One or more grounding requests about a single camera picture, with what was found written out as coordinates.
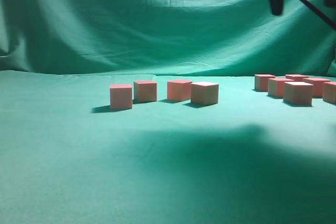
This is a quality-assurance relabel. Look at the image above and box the pink cube column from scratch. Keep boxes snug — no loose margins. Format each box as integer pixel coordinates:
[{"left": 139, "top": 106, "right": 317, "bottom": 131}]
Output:
[
  {"left": 303, "top": 78, "right": 331, "bottom": 98},
  {"left": 285, "top": 74, "right": 309, "bottom": 82},
  {"left": 268, "top": 78, "right": 293, "bottom": 98},
  {"left": 134, "top": 80, "right": 158, "bottom": 103},
  {"left": 255, "top": 74, "right": 276, "bottom": 92},
  {"left": 191, "top": 81, "right": 219, "bottom": 106},
  {"left": 167, "top": 80, "right": 192, "bottom": 102},
  {"left": 322, "top": 81, "right": 336, "bottom": 104},
  {"left": 110, "top": 84, "right": 133, "bottom": 110},
  {"left": 283, "top": 81, "right": 313, "bottom": 106}
]

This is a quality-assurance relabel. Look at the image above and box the green cloth backdrop and cover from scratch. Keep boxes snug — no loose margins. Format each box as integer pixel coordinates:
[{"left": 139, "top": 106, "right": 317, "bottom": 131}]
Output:
[{"left": 1, "top": 0, "right": 335, "bottom": 223}]

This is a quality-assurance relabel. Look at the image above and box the black cable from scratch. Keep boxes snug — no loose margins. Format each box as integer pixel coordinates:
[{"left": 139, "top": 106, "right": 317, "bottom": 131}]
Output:
[{"left": 282, "top": 0, "right": 336, "bottom": 32}]

